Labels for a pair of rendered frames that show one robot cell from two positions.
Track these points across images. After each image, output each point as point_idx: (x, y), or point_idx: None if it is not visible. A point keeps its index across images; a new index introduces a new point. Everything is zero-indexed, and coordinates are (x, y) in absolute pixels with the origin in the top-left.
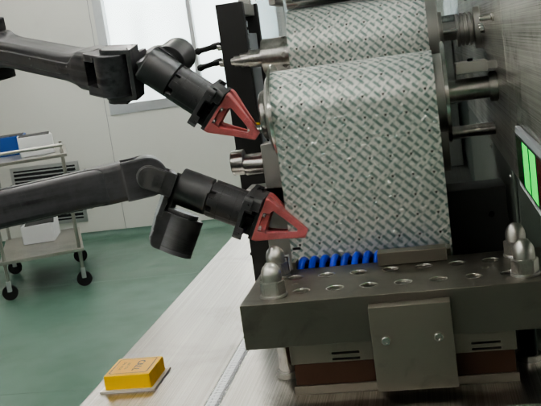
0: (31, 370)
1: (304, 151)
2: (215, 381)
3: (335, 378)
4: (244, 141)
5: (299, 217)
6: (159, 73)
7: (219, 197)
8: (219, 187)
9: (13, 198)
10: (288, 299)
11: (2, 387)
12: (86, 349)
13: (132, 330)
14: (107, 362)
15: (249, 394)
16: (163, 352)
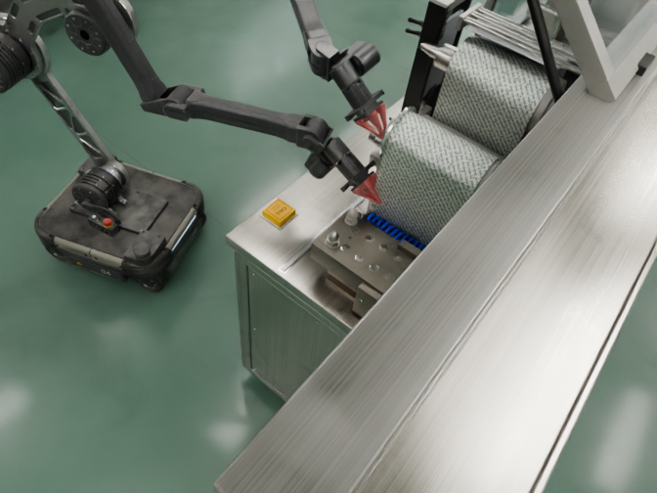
0: (346, 13)
1: (393, 172)
2: (306, 242)
3: (342, 288)
4: (412, 89)
5: (379, 195)
6: (340, 82)
7: (342, 166)
8: (345, 160)
9: (240, 117)
10: (333, 252)
11: (325, 20)
12: (383, 12)
13: (416, 10)
14: (387, 31)
15: (310, 265)
16: (305, 196)
